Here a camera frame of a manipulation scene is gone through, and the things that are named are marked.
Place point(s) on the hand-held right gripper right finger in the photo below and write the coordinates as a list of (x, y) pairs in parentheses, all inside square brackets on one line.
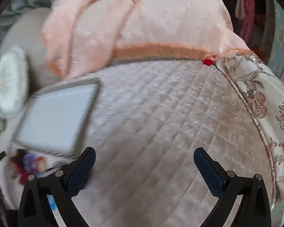
[(208, 173)]

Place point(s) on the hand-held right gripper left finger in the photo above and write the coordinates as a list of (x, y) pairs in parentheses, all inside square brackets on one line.
[(81, 172)]

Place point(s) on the pile of hair accessories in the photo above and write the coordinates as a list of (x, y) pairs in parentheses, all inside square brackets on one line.
[(25, 165)]

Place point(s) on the striped box with white inside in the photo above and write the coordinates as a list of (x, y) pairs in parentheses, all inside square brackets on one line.
[(56, 115)]

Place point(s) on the cream quilted bedspread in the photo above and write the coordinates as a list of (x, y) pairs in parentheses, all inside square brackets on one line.
[(168, 123)]

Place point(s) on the white fluffy round cushion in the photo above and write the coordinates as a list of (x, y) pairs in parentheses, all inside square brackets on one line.
[(11, 82)]

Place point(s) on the small red tag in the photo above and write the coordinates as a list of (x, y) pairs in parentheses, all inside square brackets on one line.
[(208, 62)]

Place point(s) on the grey pillow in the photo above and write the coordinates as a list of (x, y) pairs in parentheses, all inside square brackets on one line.
[(23, 33)]

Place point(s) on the pale blue floral curtain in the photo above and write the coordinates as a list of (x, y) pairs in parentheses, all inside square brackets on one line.
[(281, 37)]

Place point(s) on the pink fluffy blanket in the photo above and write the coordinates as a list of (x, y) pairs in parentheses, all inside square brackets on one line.
[(144, 21)]

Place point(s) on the hanging clothes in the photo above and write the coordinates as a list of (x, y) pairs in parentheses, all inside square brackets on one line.
[(247, 11)]

